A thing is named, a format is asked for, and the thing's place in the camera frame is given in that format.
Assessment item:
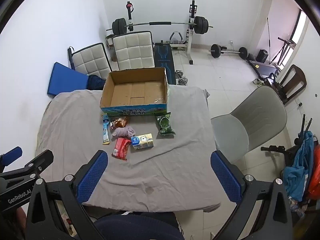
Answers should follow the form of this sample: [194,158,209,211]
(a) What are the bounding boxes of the grey plastic chair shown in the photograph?
[211,86,288,164]

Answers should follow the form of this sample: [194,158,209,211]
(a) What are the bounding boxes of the grey tablecloth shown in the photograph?
[35,86,222,213]

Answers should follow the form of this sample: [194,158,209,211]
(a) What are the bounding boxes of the white padded chair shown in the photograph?
[71,42,113,77]
[112,31,155,71]

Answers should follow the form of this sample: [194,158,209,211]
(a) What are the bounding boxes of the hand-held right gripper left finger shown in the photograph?
[26,150,108,240]

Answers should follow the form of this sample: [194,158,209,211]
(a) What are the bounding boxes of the yellow white drink carton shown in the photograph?
[130,133,155,150]

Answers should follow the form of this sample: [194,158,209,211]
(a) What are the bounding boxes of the dark blue clothing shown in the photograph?
[87,74,107,90]

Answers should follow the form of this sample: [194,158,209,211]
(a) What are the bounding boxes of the brown snack packet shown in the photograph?
[110,117,128,130]

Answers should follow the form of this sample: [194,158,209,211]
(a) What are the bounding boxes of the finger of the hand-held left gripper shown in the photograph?
[0,146,23,167]
[0,149,54,180]

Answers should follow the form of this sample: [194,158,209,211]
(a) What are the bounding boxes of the black speaker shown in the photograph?
[257,49,269,63]

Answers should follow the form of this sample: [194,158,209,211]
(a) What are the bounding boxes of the purple socks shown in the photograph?
[111,126,137,139]

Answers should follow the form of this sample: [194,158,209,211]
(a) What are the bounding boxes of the short barbell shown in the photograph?
[209,44,248,59]

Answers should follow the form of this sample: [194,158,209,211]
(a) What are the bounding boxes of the black blue weight bench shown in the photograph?
[153,40,177,85]

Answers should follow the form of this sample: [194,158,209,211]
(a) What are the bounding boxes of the white barbell rack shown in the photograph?
[125,0,198,65]

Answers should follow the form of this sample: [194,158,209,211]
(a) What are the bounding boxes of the long barbell with black plates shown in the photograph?
[105,16,214,35]

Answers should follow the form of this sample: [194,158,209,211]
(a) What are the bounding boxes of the blue white stick packet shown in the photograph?
[101,114,111,145]

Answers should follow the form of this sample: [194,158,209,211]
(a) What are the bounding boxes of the blue hanging clothing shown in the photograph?
[282,131,316,202]

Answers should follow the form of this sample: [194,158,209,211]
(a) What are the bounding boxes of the blue foam mat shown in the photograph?
[46,62,89,97]

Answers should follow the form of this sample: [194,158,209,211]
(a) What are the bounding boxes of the window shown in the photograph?
[292,9,308,53]

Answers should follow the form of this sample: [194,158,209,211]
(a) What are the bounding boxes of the dark wooden chair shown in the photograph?
[265,64,307,105]

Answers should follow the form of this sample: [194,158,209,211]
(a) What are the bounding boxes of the black rod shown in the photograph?
[67,46,75,69]

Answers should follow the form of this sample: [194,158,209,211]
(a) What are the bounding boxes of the orange bag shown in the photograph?
[307,144,320,200]

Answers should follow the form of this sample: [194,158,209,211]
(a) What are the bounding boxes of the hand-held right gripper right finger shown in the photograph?
[210,150,293,240]

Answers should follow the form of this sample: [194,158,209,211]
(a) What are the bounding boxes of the person's leg in dark pants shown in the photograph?
[94,211,184,240]

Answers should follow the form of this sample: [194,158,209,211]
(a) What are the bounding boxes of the treadmill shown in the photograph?
[246,59,280,79]

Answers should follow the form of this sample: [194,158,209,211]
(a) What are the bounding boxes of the grey curved exercise handle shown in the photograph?
[170,31,184,43]

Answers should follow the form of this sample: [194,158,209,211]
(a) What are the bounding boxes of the thin black vertical pole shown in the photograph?
[266,17,272,64]

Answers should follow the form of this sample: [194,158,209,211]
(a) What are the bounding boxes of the green snack packet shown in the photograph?
[155,112,176,137]

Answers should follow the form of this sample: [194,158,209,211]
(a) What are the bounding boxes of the black exercise equipment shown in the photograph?
[260,114,313,167]

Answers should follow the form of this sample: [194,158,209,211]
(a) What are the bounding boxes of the red snack packet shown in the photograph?
[112,137,132,161]

